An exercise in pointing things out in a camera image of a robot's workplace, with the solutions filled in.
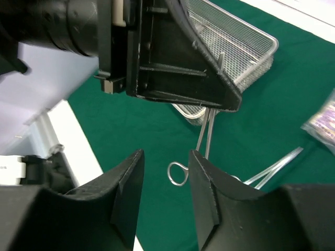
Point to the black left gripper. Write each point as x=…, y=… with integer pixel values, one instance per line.
x=167, y=61

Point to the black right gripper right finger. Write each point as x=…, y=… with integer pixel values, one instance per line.
x=207, y=182

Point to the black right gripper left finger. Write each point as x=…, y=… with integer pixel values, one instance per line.
x=115, y=197

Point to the steel haemostat clamp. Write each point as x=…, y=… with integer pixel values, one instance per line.
x=267, y=174

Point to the steel mesh instrument tray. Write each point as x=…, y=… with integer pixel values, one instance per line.
x=245, y=52

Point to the green surgical drape cloth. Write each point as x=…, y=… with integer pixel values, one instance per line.
x=267, y=126

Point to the purple packet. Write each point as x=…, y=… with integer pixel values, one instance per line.
x=321, y=125

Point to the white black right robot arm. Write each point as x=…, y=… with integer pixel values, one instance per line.
x=45, y=211

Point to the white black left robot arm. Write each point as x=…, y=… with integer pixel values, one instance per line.
x=63, y=25

